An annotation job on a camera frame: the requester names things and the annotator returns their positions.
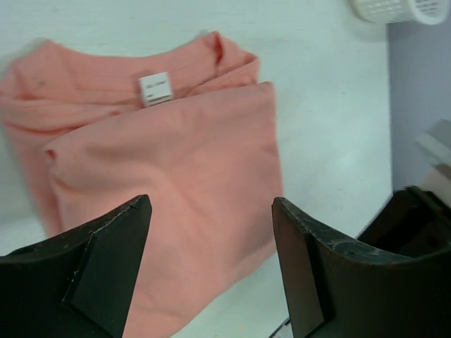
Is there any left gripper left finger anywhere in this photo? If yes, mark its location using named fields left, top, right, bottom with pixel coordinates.
left=1, top=195, right=152, bottom=337

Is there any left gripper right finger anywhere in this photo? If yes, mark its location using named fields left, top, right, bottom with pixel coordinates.
left=272, top=198, right=450, bottom=337

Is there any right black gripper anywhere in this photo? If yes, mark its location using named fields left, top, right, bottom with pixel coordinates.
left=355, top=186, right=450, bottom=263

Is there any salmon pink t shirt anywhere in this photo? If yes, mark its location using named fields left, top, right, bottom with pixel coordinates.
left=1, top=32, right=283, bottom=337

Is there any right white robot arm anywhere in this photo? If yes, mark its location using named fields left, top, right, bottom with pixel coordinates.
left=359, top=120, right=450, bottom=258

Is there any white plastic basket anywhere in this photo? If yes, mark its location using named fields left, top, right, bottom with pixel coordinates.
left=350, top=0, right=450, bottom=25

